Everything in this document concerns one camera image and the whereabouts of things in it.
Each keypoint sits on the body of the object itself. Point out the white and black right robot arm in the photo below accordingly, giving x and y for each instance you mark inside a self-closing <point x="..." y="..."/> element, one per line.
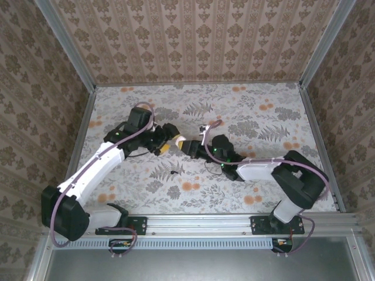
<point x="257" y="169"/>

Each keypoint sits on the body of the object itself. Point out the aluminium front beam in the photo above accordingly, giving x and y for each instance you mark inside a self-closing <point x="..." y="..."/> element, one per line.
<point x="199" y="225"/>

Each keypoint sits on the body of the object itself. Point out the aluminium side rail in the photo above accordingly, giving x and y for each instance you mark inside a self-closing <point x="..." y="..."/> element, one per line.
<point x="77" y="146"/>
<point x="316" y="131"/>

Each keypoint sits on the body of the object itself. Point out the floral patterned table cover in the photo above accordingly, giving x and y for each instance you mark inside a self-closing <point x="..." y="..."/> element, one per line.
<point x="205" y="202"/>

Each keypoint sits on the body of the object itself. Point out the black connector box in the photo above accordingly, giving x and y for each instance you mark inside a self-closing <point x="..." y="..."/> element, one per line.
<point x="281" y="243"/>
<point x="120" y="244"/>

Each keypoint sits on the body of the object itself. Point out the aluminium frame post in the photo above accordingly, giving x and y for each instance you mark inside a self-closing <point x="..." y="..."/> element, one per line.
<point x="325" y="44"/>
<point x="71" y="49"/>

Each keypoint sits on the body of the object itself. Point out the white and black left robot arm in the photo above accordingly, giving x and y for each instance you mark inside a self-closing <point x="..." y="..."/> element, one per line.
<point x="96" y="167"/>

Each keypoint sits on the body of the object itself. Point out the aluminium back rail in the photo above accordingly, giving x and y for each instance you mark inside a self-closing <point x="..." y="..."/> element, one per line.
<point x="175" y="84"/>

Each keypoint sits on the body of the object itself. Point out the grey metal panel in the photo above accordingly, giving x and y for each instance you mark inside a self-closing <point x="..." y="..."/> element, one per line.
<point x="190" y="266"/>

